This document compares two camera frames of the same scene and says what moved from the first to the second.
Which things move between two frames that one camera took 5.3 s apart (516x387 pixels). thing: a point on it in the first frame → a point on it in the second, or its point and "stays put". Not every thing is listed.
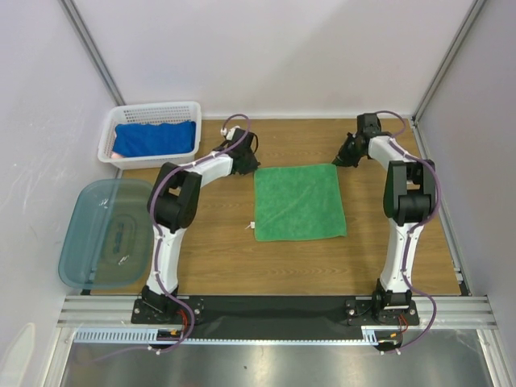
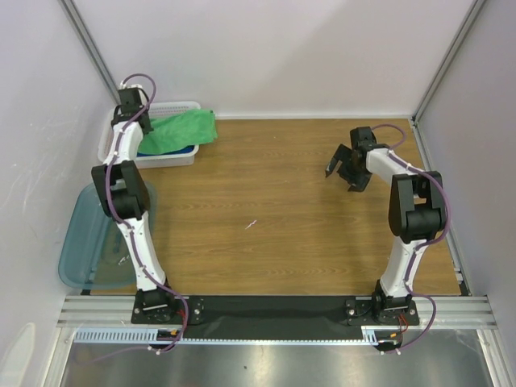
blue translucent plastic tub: x=107 y=237 stays put
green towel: x=297 y=202 → x=177 y=131
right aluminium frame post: x=476 y=6 stays put
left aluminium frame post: x=94 y=53 stays put
